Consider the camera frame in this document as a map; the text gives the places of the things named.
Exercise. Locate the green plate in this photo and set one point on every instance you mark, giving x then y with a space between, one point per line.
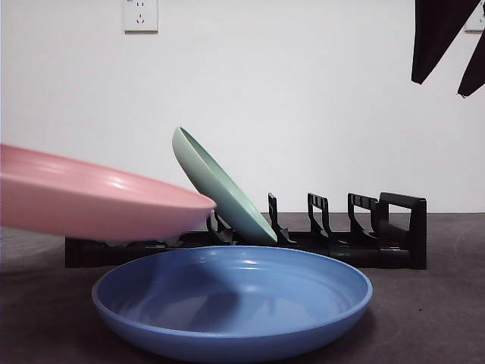
219 189

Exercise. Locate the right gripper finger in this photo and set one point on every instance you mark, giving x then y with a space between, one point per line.
473 72
432 34

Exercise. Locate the black plastic dish rack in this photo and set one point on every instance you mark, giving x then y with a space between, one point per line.
417 227

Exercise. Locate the white wall socket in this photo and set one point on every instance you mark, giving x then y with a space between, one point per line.
141 15
476 27

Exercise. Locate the blue plate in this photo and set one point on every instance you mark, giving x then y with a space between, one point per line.
227 326

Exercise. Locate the pink plate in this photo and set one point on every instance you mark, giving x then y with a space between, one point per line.
94 197

